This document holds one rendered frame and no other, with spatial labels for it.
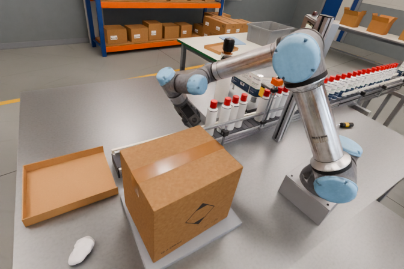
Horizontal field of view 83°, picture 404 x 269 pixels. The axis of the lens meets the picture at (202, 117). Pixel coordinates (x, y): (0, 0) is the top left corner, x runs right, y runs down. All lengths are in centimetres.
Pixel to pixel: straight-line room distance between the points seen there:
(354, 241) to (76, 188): 108
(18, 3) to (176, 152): 453
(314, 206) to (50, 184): 103
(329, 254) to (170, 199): 64
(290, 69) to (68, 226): 86
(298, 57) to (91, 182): 87
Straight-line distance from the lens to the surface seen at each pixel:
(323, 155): 78
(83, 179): 108
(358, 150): 94
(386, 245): 120
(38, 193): 109
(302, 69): 64
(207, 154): 74
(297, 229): 103
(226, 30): 504
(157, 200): 61
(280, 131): 133
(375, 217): 128
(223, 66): 90
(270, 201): 106
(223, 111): 115
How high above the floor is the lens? 162
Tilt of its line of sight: 34 degrees down
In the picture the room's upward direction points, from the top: 9 degrees clockwise
